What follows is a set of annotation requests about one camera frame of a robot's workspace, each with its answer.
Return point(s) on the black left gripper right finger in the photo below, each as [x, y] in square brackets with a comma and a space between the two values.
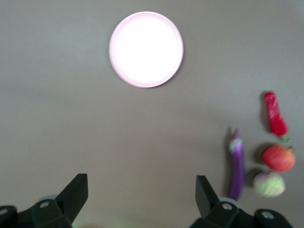
[206, 197]

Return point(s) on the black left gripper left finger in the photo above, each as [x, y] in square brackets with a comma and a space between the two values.
[73, 194]

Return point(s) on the long purple eggplant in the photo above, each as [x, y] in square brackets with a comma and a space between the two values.
[237, 171]

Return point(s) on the yellow-green peach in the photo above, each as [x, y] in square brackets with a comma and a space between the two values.
[269, 185]

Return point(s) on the red apple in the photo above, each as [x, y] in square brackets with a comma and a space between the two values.
[279, 158]

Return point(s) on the red chili pepper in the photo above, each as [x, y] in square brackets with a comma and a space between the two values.
[275, 114]

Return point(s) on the brown tablecloth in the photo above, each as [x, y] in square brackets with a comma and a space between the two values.
[71, 118]

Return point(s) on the pink round plate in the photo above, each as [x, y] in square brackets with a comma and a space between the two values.
[146, 50]

